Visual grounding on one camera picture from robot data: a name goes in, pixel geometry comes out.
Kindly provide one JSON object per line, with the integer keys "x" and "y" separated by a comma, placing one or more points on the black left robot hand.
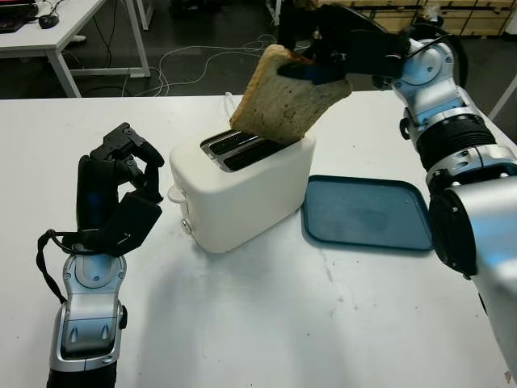
{"x": 95, "y": 190}

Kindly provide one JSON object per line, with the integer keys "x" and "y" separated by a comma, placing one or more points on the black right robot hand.
{"x": 335, "y": 20}

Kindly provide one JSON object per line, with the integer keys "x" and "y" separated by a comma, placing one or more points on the white toaster lever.
{"x": 175, "y": 195}

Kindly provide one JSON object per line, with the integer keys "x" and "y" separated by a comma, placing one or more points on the slice of brown bread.
{"x": 278, "y": 109}

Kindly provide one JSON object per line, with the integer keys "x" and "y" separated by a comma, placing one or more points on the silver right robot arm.
{"x": 436, "y": 93}

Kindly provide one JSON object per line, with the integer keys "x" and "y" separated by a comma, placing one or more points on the cream two-slot toaster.
{"x": 250, "y": 198}

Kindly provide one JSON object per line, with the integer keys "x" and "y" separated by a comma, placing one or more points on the teal plastic tray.
{"x": 355, "y": 210}

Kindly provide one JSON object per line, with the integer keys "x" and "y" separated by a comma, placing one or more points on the white desk leg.
{"x": 145, "y": 15}
{"x": 274, "y": 12}

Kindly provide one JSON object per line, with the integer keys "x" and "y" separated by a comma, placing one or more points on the white office desk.
{"x": 60, "y": 36}

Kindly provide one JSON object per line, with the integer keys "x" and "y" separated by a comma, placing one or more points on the black computer mouse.
{"x": 47, "y": 22}

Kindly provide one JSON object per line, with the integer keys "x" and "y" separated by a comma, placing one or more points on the white slanted table leg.
{"x": 503, "y": 99}

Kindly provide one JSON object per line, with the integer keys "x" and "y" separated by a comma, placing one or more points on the black laptop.
{"x": 14, "y": 16}

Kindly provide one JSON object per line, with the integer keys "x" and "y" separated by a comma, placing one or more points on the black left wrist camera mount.
{"x": 131, "y": 222}

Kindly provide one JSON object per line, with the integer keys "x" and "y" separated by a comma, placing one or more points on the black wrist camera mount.
{"x": 371, "y": 52}
{"x": 131, "y": 222}

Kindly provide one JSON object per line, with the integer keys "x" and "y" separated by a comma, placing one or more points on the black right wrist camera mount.
{"x": 371, "y": 52}

